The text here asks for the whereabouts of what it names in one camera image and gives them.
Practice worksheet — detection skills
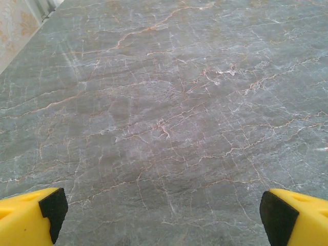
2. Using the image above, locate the aluminium frame post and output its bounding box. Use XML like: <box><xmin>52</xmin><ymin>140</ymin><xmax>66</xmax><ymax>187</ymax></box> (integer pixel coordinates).
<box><xmin>24</xmin><ymin>0</ymin><xmax>57</xmax><ymax>26</ymax></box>

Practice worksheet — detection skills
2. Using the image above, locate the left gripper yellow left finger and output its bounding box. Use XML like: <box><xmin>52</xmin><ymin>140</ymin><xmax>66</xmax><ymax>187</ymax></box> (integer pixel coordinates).
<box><xmin>0</xmin><ymin>187</ymin><xmax>69</xmax><ymax>246</ymax></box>

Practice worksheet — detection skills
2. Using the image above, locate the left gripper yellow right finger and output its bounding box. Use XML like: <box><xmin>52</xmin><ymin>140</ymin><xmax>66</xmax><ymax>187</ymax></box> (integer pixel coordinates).
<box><xmin>259</xmin><ymin>189</ymin><xmax>328</xmax><ymax>246</ymax></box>

